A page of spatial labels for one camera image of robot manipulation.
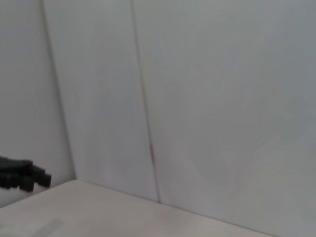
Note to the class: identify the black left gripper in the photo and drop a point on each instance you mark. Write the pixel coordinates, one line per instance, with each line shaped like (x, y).
(11, 168)

